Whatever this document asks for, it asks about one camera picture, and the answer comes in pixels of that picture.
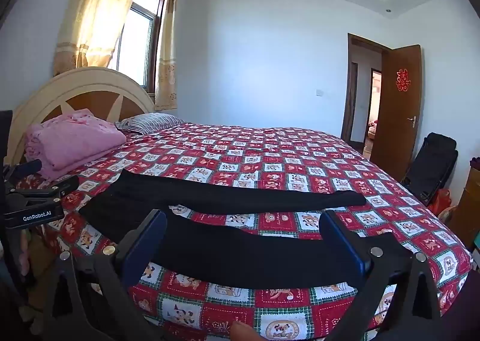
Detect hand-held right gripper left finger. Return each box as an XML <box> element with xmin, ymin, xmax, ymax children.
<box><xmin>37</xmin><ymin>209</ymin><xmax>168</xmax><ymax>341</ymax></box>

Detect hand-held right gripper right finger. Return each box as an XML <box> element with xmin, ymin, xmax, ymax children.
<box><xmin>319</xmin><ymin>210</ymin><xmax>443</xmax><ymax>341</ymax></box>

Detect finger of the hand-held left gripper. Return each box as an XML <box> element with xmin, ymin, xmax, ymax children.
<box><xmin>4</xmin><ymin>159</ymin><xmax>43</xmax><ymax>181</ymax></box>
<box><xmin>11</xmin><ymin>175</ymin><xmax>80</xmax><ymax>201</ymax></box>

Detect black pants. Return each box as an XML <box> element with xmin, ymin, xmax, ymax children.
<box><xmin>79</xmin><ymin>169</ymin><xmax>413</xmax><ymax>287</ymax></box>

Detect folded pink blanket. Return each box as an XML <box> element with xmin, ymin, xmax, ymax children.
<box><xmin>24</xmin><ymin>109</ymin><xmax>127</xmax><ymax>181</ymax></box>

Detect cream and wood headboard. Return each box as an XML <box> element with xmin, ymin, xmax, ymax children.
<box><xmin>7</xmin><ymin>67</ymin><xmax>156</xmax><ymax>165</ymax></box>

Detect red printed bed sheet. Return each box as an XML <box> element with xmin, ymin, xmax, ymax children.
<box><xmin>15</xmin><ymin>116</ymin><xmax>474</xmax><ymax>341</ymax></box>

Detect red plastic bag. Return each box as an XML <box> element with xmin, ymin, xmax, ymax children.
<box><xmin>427</xmin><ymin>188</ymin><xmax>451</xmax><ymax>216</ymax></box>

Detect black folding chair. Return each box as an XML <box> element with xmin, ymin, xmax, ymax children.
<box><xmin>399</xmin><ymin>132</ymin><xmax>459</xmax><ymax>207</ymax></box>

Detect striped pillow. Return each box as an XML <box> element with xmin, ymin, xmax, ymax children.
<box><xmin>114</xmin><ymin>112</ymin><xmax>185</xmax><ymax>135</ymax></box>

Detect brown wooden door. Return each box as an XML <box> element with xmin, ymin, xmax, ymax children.
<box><xmin>369</xmin><ymin>45</ymin><xmax>422</xmax><ymax>182</ymax></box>

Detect wooden cabinet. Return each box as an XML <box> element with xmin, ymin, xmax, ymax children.
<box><xmin>448</xmin><ymin>167</ymin><xmax>480</xmax><ymax>252</ymax></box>

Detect red paper door decoration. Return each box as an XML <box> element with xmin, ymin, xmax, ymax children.
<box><xmin>396</xmin><ymin>68</ymin><xmax>410</xmax><ymax>92</ymax></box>

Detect window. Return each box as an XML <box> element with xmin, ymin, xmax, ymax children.
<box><xmin>109</xmin><ymin>0</ymin><xmax>168</xmax><ymax>94</ymax></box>

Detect narrow yellow curtain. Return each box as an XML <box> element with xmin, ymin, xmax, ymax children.
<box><xmin>154</xmin><ymin>0</ymin><xmax>180</xmax><ymax>111</ymax></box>

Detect wide yellow curtain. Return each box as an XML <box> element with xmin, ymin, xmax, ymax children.
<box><xmin>52</xmin><ymin>0</ymin><xmax>154</xmax><ymax>77</ymax></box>

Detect brown door frame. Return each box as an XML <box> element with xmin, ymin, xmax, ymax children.
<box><xmin>341</xmin><ymin>33</ymin><xmax>392</xmax><ymax>156</ymax></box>

